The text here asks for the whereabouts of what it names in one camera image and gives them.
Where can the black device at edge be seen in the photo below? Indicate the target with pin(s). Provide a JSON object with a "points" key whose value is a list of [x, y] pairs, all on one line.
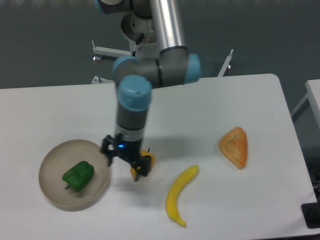
{"points": [[311, 214]]}

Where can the orange pastry bread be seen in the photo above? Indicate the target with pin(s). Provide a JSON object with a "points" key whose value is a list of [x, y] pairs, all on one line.
{"points": [[234, 146]]}

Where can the yellow bell pepper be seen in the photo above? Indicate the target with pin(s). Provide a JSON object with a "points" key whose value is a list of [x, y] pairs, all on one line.
{"points": [[143, 165]]}

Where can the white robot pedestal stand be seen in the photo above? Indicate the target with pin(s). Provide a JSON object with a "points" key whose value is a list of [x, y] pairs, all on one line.
{"points": [[145, 40]]}

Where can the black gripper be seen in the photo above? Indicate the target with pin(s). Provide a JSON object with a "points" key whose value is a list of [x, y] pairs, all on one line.
{"points": [[128, 151]]}

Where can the green bell pepper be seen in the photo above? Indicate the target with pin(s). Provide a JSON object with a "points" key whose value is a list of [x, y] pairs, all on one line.
{"points": [[78, 176]]}

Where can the white side table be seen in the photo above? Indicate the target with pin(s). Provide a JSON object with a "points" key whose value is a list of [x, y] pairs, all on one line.
{"points": [[310, 99]]}

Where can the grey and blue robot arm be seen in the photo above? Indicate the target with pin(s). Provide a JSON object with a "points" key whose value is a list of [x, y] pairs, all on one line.
{"points": [[135, 78]]}

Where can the beige round plate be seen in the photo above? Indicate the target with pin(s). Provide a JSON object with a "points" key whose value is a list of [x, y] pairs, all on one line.
{"points": [[62, 158]]}

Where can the yellow banana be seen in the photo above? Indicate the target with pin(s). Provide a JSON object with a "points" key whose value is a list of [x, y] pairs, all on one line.
{"points": [[171, 202]]}

